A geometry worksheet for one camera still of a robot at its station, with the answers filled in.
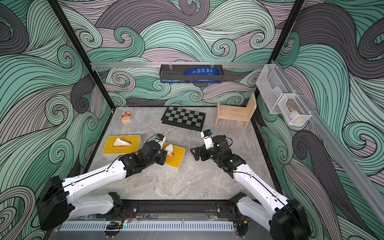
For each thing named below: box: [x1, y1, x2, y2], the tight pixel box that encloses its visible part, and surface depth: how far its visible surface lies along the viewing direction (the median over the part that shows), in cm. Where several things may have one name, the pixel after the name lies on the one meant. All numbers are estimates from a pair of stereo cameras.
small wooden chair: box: [215, 92, 257, 130], surface depth 103 cm
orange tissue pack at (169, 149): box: [164, 144, 175, 158], surface depth 83 cm
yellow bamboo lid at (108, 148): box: [102, 135, 141, 155], surface depth 90 cm
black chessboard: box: [161, 106, 206, 132], surface depth 112 cm
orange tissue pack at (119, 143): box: [112, 137, 132, 147], surface depth 89 cm
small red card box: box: [121, 111, 132, 123], surface depth 116 cm
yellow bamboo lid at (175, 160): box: [162, 142, 186, 168], surface depth 87 cm
